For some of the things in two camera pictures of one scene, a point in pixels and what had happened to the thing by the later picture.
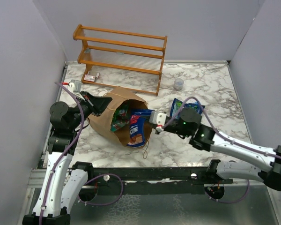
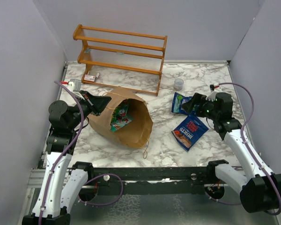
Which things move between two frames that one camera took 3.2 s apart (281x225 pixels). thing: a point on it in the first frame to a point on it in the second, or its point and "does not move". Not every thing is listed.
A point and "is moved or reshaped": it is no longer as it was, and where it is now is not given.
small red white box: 89,78 does not move
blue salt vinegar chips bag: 177,105 is moved or reshaped
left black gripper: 97,104 does not move
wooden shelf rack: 122,59 does not move
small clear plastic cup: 178,84 does not move
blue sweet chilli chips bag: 137,117 is moved or reshaped
